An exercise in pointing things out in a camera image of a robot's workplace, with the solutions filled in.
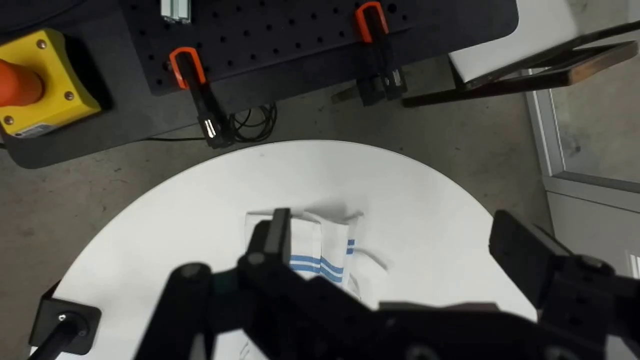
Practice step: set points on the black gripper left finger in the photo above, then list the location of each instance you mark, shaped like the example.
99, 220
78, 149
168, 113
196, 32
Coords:
270, 240

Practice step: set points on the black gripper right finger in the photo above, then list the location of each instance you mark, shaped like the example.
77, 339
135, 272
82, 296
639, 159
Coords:
526, 253

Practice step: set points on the white towel with blue stripes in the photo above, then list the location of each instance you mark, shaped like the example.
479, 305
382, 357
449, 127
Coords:
337, 253

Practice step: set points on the black chair with wooden edge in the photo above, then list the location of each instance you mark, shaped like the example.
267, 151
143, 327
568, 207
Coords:
564, 64

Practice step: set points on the black perforated breadboard plate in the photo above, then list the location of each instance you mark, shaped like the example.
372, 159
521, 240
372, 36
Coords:
242, 36

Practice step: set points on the black pole table clamp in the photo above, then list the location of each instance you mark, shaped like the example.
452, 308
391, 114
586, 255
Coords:
63, 327

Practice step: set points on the silver aluminium extrusion piece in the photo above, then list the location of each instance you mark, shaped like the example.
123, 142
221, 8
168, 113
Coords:
176, 11

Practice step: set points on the yellow emergency stop box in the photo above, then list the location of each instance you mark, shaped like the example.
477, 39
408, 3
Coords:
41, 91

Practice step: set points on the orange handled clamp right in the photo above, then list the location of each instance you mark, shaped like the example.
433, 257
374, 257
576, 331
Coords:
382, 80

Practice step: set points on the orange handled clamp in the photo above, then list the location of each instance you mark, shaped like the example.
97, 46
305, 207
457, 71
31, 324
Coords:
382, 80
190, 76

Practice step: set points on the orange handled clamp left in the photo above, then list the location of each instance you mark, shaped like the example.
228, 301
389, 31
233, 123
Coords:
190, 76

